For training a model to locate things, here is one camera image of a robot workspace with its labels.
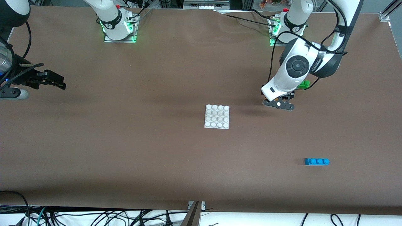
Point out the dark table support post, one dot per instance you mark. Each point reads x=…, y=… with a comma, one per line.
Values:
x=192, y=216

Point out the aluminium frame profile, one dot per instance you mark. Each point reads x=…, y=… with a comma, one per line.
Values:
x=384, y=14

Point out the colourful toy pile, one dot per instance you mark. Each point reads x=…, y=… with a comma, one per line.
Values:
x=270, y=3

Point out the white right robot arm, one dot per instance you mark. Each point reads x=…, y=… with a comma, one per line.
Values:
x=110, y=18

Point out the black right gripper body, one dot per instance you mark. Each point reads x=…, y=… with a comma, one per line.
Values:
x=22, y=78

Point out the white power strip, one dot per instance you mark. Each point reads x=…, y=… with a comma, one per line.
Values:
x=205, y=4

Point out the silver table bracket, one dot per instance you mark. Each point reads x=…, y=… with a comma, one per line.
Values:
x=202, y=204

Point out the green two-stud block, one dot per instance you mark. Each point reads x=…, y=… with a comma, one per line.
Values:
x=305, y=84

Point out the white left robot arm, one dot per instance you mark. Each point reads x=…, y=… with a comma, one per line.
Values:
x=284, y=78

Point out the white studded base plate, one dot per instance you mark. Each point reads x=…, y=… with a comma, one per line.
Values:
x=216, y=116

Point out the blue three-stud block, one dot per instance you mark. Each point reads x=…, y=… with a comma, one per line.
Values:
x=316, y=162

